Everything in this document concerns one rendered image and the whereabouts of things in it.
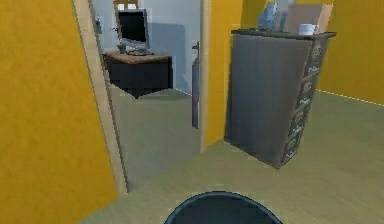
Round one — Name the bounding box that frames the dark wooden desk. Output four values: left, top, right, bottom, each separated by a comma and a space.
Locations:
102, 50, 174, 100

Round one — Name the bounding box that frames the grey chest of drawers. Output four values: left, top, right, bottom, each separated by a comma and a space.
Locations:
223, 28, 337, 170

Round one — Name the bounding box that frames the grey keyboard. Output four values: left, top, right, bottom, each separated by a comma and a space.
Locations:
126, 48, 155, 57

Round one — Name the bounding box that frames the blue room door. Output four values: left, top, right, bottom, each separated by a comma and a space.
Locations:
191, 40, 201, 130

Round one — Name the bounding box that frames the dark round bin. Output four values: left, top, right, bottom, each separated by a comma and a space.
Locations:
163, 190, 284, 224

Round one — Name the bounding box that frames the white cup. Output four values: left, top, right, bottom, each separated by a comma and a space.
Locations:
297, 23, 320, 36

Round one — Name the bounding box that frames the black computer monitor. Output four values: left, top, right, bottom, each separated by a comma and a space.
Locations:
116, 8, 151, 50

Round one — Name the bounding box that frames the brown cardboard box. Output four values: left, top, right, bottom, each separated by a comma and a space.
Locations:
283, 3, 334, 34

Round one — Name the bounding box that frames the blue glass vase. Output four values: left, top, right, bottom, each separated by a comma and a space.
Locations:
257, 0, 282, 32

